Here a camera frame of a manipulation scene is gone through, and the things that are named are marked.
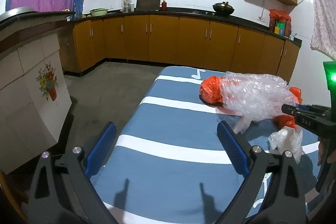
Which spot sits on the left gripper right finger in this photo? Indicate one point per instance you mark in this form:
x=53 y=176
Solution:
x=284 y=201

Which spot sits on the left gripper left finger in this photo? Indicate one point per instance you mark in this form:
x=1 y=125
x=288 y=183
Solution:
x=49 y=200

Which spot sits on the white plastic bag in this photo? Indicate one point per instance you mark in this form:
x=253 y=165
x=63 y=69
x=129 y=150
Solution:
x=288 y=139

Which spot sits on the clear bubble wrap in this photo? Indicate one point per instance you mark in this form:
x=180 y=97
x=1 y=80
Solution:
x=255 y=96

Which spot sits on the lower wooden kitchen cabinets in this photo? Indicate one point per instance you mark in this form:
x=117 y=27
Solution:
x=179 y=40

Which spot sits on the person hand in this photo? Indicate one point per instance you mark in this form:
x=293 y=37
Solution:
x=322 y=151

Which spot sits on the orange bag far right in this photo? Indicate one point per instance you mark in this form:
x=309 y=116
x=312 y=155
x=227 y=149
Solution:
x=297 y=93

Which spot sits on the orange bag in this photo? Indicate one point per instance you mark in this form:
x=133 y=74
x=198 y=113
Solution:
x=210 y=90
x=297 y=93
x=284 y=120

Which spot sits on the orange bag near centre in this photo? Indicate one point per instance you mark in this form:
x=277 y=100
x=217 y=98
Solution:
x=284 y=120

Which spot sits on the pink floral hanging cloth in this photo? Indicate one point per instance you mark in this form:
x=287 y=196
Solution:
x=323 y=37

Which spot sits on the tiled counter with flower decal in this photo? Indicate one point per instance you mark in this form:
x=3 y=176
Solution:
x=34 y=97

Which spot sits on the red bag of groceries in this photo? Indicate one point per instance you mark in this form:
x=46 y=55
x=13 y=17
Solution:
x=280 y=22

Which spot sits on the orange bag far left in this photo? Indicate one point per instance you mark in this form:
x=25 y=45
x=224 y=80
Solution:
x=210 y=90

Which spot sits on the blue white striped tablecloth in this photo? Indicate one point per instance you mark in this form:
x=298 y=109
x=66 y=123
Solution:
x=168 y=165

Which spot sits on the black wok with lid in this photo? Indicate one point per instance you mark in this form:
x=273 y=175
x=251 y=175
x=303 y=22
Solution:
x=223 y=8

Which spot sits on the green basin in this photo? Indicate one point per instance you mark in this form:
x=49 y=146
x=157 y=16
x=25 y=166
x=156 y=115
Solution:
x=99 y=12

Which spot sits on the red sauce bottle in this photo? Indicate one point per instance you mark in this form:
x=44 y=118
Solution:
x=164 y=5

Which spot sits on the jar wrapped in plastic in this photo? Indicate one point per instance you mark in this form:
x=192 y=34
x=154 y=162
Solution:
x=127 y=6

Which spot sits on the dark cutting board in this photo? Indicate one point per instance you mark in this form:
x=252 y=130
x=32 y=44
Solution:
x=147 y=5

